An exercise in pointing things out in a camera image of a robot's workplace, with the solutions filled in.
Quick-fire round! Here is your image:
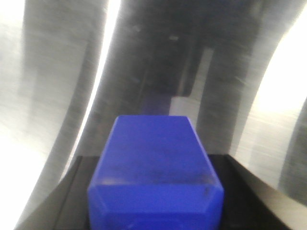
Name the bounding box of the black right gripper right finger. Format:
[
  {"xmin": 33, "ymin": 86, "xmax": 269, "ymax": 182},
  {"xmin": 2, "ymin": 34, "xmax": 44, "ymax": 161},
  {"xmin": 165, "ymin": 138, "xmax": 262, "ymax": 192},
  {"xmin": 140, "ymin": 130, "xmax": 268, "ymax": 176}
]
[{"xmin": 209, "ymin": 154, "xmax": 307, "ymax": 230}]

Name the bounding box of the blue block part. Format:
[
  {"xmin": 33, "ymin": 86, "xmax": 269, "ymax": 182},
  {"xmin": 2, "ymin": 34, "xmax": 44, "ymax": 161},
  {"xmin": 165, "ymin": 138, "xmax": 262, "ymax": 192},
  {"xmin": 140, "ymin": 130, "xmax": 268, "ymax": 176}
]
[{"xmin": 87, "ymin": 115, "xmax": 224, "ymax": 230}]

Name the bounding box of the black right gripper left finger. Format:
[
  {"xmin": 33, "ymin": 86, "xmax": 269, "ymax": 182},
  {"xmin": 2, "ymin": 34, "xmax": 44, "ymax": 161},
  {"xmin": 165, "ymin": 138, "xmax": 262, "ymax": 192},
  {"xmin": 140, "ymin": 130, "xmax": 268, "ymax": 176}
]
[{"xmin": 16, "ymin": 156, "xmax": 99, "ymax": 230}]

